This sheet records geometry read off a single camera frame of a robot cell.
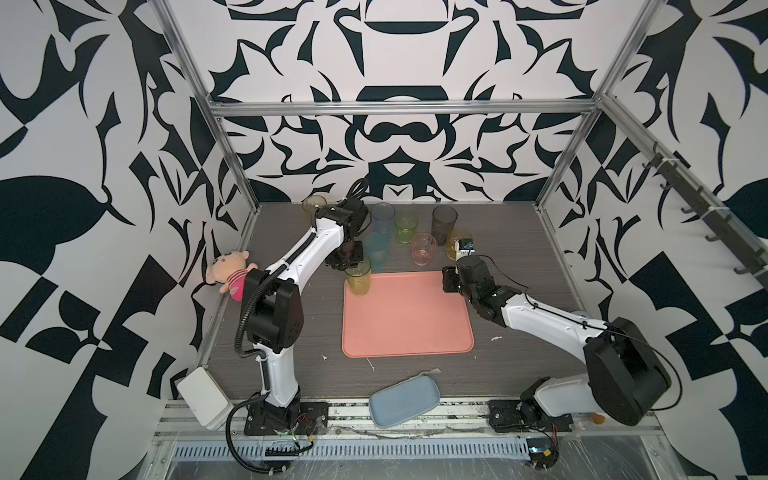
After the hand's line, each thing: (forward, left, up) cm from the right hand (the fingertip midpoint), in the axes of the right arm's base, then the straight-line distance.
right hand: (449, 266), depth 88 cm
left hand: (+1, +29, +2) cm, 29 cm away
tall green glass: (-3, +26, 0) cm, 26 cm away
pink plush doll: (+3, +67, -4) cm, 67 cm away
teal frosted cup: (+15, +22, -10) cm, 28 cm away
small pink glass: (+14, +6, -10) cm, 18 cm away
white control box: (-33, +63, -6) cm, 71 cm away
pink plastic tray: (-9, +13, -12) cm, 20 cm away
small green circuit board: (-44, -18, -14) cm, 49 cm away
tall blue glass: (+20, +19, +1) cm, 28 cm away
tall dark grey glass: (+19, -1, 0) cm, 19 cm away
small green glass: (+21, +12, -6) cm, 25 cm away
